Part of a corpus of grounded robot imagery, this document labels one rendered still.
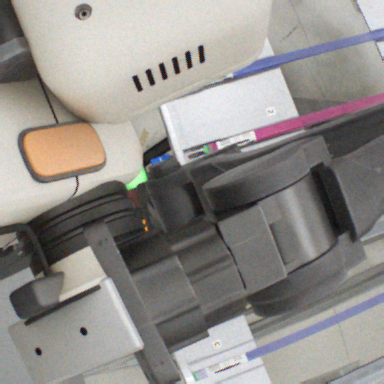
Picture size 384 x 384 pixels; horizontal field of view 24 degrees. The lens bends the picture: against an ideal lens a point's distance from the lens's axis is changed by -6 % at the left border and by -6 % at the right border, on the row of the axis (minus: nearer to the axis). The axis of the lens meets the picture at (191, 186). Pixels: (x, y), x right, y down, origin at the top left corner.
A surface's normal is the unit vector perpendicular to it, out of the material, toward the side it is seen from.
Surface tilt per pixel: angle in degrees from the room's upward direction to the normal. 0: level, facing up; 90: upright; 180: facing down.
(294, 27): 0
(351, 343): 0
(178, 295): 38
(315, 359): 0
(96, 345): 82
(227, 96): 44
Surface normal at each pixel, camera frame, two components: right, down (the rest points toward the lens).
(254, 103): -0.02, -0.25
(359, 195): 0.51, -0.11
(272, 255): 0.22, 0.03
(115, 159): 0.83, -0.01
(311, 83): 0.64, -0.40
